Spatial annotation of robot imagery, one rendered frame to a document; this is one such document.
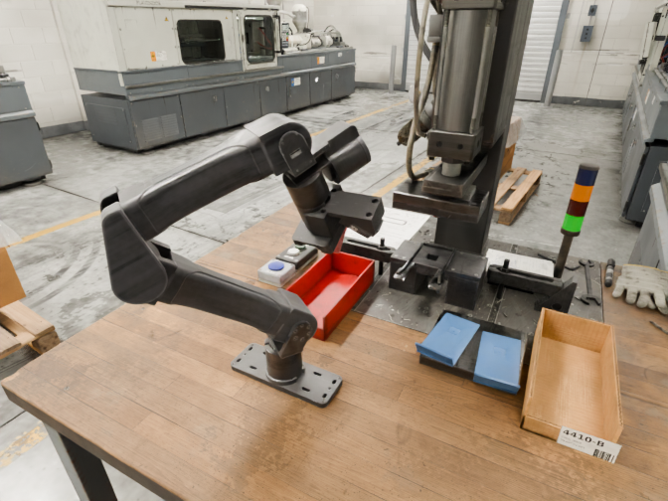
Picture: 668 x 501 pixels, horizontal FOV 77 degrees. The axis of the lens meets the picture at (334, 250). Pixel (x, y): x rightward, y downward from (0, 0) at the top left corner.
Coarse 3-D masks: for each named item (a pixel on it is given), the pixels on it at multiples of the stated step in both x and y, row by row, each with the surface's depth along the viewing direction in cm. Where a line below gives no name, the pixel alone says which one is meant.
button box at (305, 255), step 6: (294, 246) 112; (306, 246) 113; (282, 252) 109; (300, 252) 109; (306, 252) 109; (312, 252) 111; (276, 258) 108; (282, 258) 107; (288, 258) 106; (294, 258) 106; (300, 258) 106; (306, 258) 109; (312, 258) 112; (294, 264) 105; (300, 264) 107; (306, 264) 110
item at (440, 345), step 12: (444, 324) 84; (456, 324) 84; (468, 324) 84; (432, 336) 81; (444, 336) 81; (456, 336) 81; (468, 336) 81; (420, 348) 76; (432, 348) 78; (444, 348) 78; (456, 348) 78; (444, 360) 74; (456, 360) 76
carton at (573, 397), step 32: (544, 320) 82; (576, 320) 79; (544, 352) 80; (576, 352) 80; (608, 352) 73; (544, 384) 73; (576, 384) 73; (608, 384) 68; (544, 416) 67; (576, 416) 67; (608, 416) 64; (576, 448) 62; (608, 448) 60
